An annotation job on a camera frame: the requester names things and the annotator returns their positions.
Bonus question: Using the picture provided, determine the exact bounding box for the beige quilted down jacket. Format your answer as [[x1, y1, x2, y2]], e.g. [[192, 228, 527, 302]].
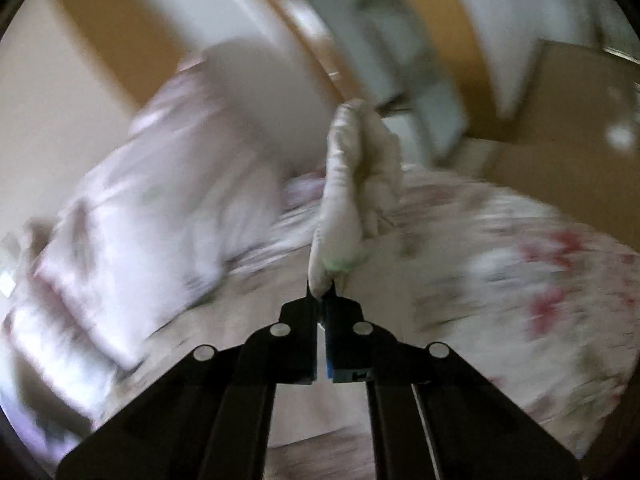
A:
[[307, 100, 402, 298]]

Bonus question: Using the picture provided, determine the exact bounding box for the pink lavender print pillow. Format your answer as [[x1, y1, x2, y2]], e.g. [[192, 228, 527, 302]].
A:
[[6, 62, 282, 417]]

